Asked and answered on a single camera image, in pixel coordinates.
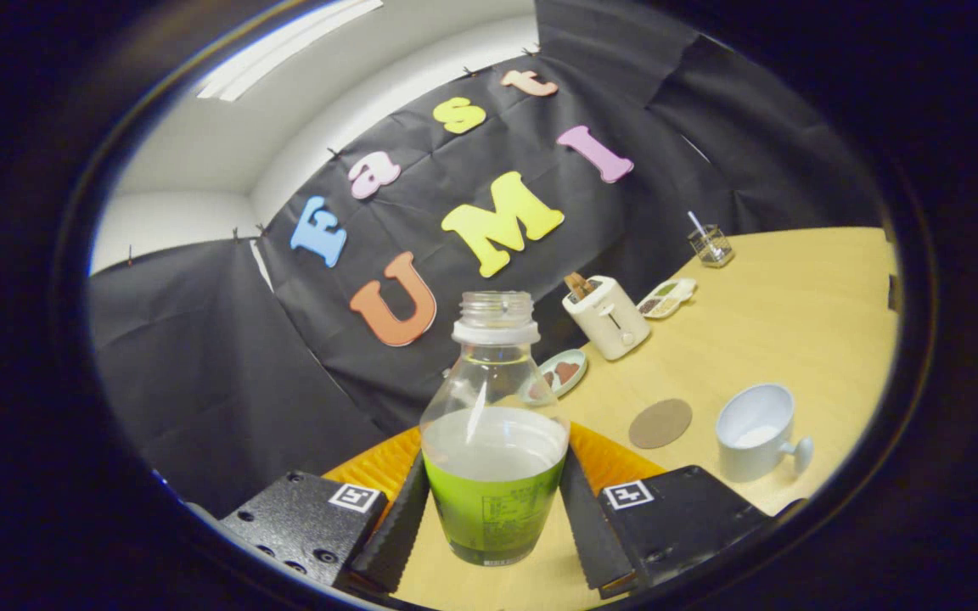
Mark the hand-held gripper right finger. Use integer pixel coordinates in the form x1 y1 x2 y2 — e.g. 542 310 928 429
559 422 774 599

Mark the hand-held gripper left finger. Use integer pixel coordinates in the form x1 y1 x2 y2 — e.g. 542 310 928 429
217 427 432 595

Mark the clear green-label juice bottle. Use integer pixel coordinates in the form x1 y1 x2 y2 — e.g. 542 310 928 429
419 291 571 567

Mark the round brown coaster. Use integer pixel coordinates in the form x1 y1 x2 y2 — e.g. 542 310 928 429
628 398 694 450

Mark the pale blue cup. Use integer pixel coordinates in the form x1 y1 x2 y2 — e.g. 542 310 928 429
716 384 814 483

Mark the pale green plate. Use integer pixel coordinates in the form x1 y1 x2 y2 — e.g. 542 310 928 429
531 349 588 404

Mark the white toaster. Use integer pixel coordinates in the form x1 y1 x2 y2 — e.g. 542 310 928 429
562 276 651 362

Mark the white divided condiment tray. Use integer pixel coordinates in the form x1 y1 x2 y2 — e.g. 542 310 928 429
636 277 699 320

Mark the wooden table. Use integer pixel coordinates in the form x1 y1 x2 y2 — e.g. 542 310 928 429
387 227 899 610

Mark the small glass jar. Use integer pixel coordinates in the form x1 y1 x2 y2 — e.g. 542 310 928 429
689 224 734 268

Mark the long ceiling light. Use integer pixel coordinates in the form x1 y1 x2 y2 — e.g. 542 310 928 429
196 0 384 103

